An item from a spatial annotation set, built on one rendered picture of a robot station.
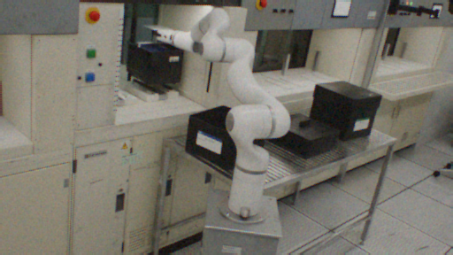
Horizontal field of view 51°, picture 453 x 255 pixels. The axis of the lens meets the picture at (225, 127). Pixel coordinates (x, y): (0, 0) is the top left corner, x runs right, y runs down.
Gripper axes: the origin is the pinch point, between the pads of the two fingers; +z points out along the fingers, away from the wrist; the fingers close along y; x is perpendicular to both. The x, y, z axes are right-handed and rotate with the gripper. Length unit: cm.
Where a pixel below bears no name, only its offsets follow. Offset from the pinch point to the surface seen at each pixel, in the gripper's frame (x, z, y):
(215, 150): -39, -63, -10
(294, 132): -35, -71, 36
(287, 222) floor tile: -121, -46, 90
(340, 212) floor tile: -121, -58, 137
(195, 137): -37, -52, -12
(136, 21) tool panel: -7, 56, 26
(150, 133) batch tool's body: -42, -30, -21
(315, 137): -35, -81, 42
